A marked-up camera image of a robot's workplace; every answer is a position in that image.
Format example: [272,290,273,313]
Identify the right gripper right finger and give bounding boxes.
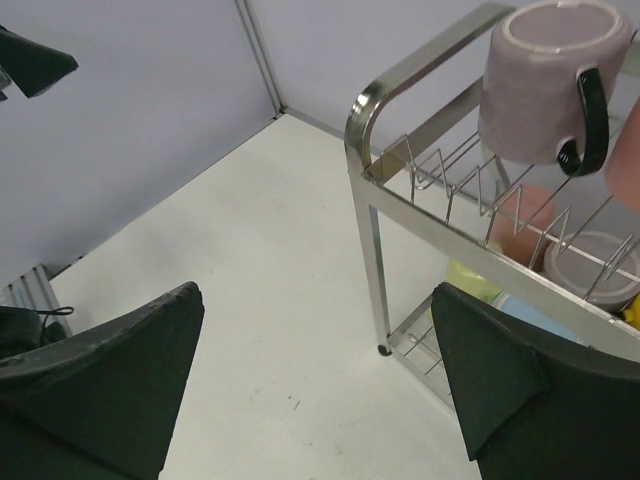
[431,282,639,479]

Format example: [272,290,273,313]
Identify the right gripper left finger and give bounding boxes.
[1,282,205,479]

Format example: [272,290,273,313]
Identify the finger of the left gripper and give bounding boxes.
[1,26,79,99]

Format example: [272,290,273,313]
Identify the light blue mug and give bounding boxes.
[492,292,585,345]

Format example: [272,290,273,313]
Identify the yellow mug black handle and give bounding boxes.
[620,295,640,330]

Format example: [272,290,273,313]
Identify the pale yellow mug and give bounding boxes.
[445,258,503,304]

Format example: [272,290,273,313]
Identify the lilac ribbed mug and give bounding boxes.
[543,230,639,312]

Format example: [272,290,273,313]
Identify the mauve upside-down mug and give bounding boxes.
[478,1,635,177]

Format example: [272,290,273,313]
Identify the pink tall tumbler cup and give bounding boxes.
[489,183,555,270]

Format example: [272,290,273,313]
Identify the steel dish rack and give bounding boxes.
[344,2,639,405]

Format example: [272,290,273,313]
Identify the aluminium mounting rail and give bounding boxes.
[1,265,71,341]

